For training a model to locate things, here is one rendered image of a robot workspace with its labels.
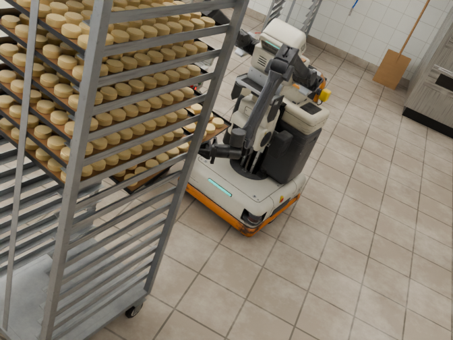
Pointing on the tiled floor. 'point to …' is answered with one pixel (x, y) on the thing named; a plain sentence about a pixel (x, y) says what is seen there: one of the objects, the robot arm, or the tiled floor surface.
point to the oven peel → (394, 63)
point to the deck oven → (434, 83)
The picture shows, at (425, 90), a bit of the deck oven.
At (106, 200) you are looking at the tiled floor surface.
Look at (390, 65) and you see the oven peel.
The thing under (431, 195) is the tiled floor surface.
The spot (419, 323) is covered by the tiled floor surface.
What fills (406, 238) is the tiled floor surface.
